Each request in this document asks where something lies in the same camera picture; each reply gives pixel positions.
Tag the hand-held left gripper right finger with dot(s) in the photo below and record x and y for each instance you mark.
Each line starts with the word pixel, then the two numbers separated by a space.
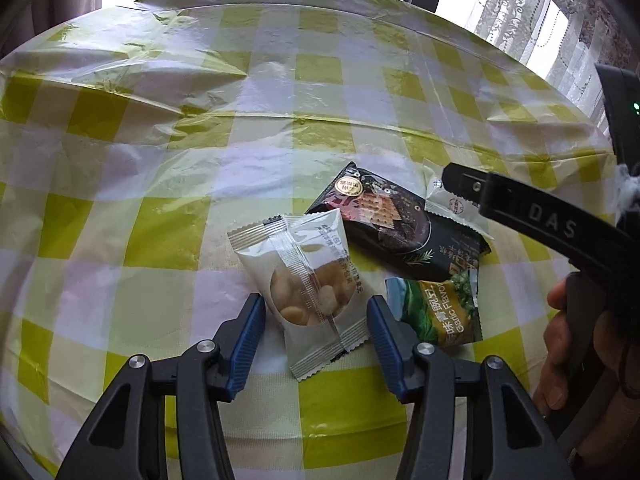
pixel 387 350

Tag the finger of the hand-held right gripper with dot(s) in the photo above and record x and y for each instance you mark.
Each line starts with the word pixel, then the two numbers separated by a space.
pixel 467 187

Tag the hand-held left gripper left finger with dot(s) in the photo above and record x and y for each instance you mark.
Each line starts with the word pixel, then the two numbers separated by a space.
pixel 247 345

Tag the white snack packet dark print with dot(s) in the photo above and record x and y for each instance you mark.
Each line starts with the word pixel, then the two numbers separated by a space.
pixel 440 200

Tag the white nut snack packet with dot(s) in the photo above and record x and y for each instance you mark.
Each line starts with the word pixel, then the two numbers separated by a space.
pixel 300 280

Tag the person's right hand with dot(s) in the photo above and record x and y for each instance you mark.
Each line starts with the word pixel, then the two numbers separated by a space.
pixel 552 360

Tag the green pea snack packet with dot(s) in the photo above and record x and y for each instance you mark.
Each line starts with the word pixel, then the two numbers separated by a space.
pixel 440 310

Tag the black cracker packet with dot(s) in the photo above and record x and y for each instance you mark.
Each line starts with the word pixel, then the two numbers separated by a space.
pixel 400 240

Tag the yellow checkered tablecloth table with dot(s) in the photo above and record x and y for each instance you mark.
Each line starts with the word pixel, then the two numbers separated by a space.
pixel 150 160

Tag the mauve drape curtain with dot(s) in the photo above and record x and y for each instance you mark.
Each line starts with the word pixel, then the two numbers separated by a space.
pixel 50 0

